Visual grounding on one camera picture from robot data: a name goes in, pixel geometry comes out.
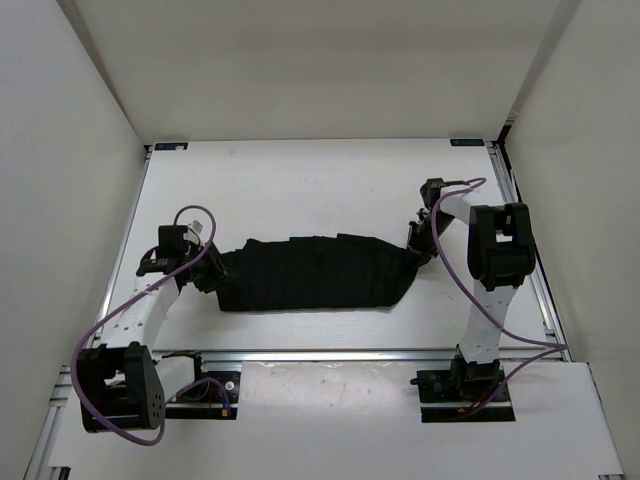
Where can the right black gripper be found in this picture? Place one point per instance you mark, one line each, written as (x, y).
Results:
(428, 251)

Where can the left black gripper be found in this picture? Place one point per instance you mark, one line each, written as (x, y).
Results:
(218, 271)

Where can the black pleated skirt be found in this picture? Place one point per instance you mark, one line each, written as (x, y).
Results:
(317, 273)

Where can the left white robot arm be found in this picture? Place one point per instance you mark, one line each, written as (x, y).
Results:
(122, 387)

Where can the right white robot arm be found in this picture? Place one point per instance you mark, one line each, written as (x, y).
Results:
(500, 255)

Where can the right blue corner label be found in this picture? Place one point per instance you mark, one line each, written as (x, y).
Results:
(466, 142)

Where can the blue corner label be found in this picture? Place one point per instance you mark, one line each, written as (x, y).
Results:
(171, 146)
(466, 142)

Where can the left blue corner label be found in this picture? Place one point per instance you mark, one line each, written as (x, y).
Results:
(171, 146)

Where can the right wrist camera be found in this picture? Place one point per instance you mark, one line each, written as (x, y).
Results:
(423, 215)

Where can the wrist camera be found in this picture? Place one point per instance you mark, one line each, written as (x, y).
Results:
(194, 230)
(423, 215)

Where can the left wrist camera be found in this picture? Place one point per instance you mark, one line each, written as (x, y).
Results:
(194, 230)

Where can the front aluminium frame rail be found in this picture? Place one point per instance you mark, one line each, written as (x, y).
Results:
(330, 356)

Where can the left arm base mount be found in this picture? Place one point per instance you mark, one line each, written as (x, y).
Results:
(194, 391)

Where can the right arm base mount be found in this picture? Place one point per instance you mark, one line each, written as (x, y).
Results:
(466, 392)

